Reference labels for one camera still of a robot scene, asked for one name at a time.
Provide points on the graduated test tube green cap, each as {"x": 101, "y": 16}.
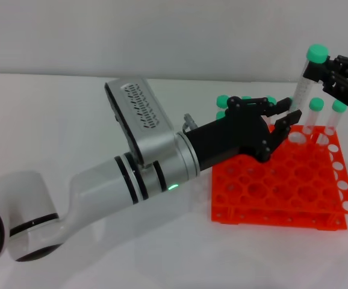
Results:
{"x": 302, "y": 90}

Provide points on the orange test tube rack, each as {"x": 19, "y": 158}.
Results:
{"x": 282, "y": 192}

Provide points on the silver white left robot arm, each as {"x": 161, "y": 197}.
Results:
{"x": 101, "y": 186}

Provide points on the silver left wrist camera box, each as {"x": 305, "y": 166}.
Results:
{"x": 144, "y": 111}

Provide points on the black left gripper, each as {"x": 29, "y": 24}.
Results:
{"x": 237, "y": 132}

